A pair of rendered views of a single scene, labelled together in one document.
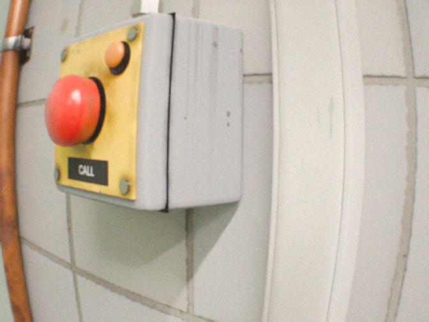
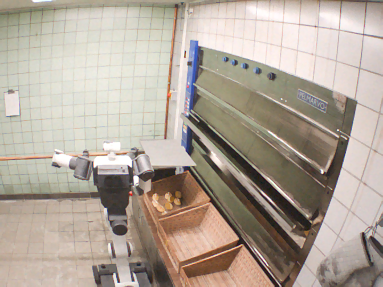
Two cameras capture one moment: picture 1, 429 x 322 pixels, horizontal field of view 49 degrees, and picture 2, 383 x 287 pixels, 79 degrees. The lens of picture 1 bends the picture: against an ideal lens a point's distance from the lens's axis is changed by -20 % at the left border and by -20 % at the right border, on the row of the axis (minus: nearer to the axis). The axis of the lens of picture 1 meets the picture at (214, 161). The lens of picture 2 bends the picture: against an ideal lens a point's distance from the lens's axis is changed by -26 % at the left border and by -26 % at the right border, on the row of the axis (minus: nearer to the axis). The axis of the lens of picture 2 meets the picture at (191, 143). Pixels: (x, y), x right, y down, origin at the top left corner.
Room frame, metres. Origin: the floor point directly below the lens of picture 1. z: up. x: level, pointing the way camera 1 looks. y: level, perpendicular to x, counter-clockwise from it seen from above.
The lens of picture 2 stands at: (-2.63, -1.59, 2.27)
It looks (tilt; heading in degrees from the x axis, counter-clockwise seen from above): 22 degrees down; 25
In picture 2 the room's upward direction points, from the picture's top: 5 degrees clockwise
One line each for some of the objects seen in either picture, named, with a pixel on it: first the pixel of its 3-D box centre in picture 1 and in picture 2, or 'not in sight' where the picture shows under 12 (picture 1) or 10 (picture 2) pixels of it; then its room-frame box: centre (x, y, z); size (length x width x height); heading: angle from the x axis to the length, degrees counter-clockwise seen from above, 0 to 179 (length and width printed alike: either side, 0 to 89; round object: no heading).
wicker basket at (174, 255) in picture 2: not in sight; (195, 237); (-0.90, -0.90, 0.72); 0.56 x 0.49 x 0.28; 48
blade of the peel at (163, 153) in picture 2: not in sight; (164, 151); (-0.55, -0.40, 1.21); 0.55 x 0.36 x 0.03; 46
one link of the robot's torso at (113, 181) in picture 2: not in sight; (113, 180); (-1.31, -0.44, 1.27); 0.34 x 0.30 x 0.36; 132
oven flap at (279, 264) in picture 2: not in sight; (231, 201); (-0.69, -1.07, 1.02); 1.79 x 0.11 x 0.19; 46
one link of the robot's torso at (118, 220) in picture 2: not in sight; (116, 215); (-1.33, -0.47, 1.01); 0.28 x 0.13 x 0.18; 46
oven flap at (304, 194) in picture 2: not in sight; (241, 138); (-0.69, -1.07, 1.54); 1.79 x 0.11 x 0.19; 46
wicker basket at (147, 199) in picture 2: not in sight; (174, 198); (-0.47, -0.47, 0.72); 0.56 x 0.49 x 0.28; 48
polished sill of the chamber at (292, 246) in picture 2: not in sight; (236, 185); (-0.67, -1.09, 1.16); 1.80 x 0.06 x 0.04; 46
